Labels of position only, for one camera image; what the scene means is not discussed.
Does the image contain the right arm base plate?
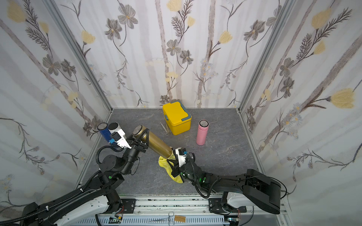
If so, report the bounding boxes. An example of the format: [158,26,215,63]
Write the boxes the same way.
[208,197,247,216]

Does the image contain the metal scissors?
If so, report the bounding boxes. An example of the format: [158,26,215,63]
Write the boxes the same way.
[151,211,175,226]

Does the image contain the white thermos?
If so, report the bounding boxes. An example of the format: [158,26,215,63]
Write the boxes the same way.
[107,122,121,134]

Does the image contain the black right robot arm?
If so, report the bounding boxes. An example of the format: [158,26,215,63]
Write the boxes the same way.
[167,153,282,215]

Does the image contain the gold thermos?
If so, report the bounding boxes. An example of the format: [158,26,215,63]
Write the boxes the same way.
[133,125,173,158]

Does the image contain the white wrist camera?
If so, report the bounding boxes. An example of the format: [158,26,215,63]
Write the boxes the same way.
[109,129,131,149]
[174,147,188,167]

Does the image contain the brown cardboard tag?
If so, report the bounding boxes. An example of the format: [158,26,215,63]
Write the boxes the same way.
[174,215,186,223]

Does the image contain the yellow grey cleaning cloth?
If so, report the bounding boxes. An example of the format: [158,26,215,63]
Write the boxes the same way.
[158,154,184,184]

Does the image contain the yellow storage box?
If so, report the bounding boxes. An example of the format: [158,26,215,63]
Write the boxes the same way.
[162,101,192,136]

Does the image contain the pink thermos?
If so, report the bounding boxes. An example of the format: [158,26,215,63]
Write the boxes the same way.
[196,120,210,146]

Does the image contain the blue thermos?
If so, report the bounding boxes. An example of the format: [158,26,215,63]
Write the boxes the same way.
[97,122,112,144]

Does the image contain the white slotted cable duct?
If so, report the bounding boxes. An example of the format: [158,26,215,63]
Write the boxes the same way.
[72,215,230,226]

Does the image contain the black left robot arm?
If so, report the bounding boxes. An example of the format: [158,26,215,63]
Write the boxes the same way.
[1,129,150,226]

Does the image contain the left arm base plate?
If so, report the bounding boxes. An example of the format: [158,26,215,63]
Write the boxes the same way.
[114,199,136,215]

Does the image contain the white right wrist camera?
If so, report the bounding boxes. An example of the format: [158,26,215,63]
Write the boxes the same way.
[174,147,188,167]

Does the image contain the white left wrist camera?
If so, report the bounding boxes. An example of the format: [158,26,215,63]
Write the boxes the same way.
[109,129,131,149]

